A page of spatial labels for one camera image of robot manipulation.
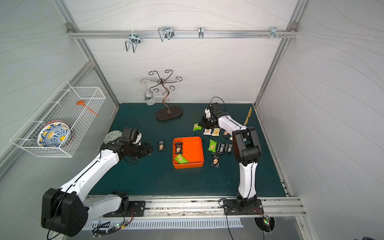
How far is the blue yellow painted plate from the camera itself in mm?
593

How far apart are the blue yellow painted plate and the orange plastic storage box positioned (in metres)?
0.52

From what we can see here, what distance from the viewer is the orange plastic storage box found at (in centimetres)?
90
